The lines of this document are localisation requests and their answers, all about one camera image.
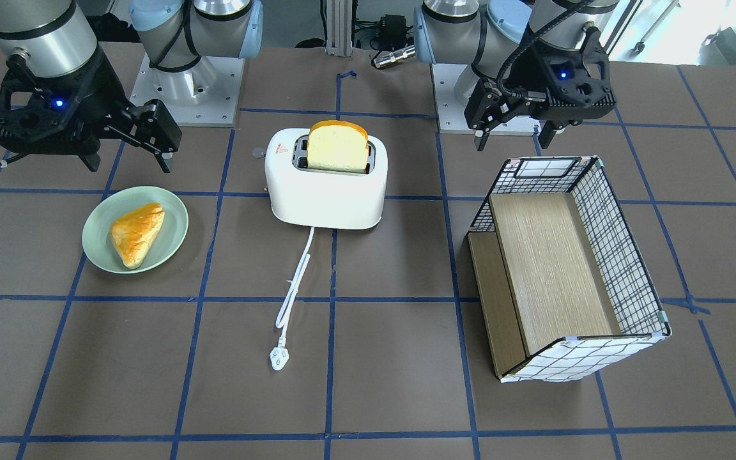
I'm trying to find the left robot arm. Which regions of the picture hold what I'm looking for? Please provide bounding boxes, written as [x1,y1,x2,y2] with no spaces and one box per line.
[414,1,617,151]

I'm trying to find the white two-slot toaster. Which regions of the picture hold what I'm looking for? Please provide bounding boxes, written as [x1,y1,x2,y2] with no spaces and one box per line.
[264,128,388,230]

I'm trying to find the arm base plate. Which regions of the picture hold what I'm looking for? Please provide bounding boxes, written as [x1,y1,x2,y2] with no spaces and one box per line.
[431,63,538,136]
[130,55,247,128]

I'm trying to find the toast bread slice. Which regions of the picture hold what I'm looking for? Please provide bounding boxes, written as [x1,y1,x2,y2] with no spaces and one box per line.
[307,120,370,174]

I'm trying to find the silver metal cylinder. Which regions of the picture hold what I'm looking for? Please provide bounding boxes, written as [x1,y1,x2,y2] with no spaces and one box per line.
[371,45,417,70]

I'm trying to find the aluminium frame post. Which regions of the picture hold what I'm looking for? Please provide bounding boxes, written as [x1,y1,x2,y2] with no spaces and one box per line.
[323,0,354,58]

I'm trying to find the pale green plate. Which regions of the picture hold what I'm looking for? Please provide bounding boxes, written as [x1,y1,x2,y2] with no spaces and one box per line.
[82,186,189,273]

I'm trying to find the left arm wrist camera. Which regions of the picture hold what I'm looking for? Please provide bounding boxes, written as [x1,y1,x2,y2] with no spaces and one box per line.
[530,24,617,123]

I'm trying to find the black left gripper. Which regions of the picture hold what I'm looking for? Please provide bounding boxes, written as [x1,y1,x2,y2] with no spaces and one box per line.
[464,38,617,151]

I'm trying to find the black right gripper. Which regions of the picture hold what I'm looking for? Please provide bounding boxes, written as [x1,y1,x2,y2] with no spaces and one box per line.
[0,49,182,174]

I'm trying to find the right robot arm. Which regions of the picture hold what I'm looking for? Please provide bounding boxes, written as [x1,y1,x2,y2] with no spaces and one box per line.
[0,1,263,174]

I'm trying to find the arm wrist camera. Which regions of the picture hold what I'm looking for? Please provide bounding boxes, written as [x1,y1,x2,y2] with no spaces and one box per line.
[530,24,617,123]
[0,47,105,157]

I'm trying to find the white toaster power cord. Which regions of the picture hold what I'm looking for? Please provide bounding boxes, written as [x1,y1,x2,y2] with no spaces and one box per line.
[269,226,316,372]

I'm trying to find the black power adapter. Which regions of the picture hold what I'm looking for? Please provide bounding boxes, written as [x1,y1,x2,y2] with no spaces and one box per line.
[377,14,407,44]

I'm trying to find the golden triangular pastry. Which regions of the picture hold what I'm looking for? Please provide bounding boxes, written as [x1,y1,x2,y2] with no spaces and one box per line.
[110,202,165,269]

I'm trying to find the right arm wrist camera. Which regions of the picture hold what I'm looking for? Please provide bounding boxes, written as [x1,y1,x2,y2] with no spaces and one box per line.
[0,47,105,157]

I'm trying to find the wire grid wooden shelf box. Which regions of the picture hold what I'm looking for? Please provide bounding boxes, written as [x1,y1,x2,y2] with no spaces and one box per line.
[466,157,672,383]

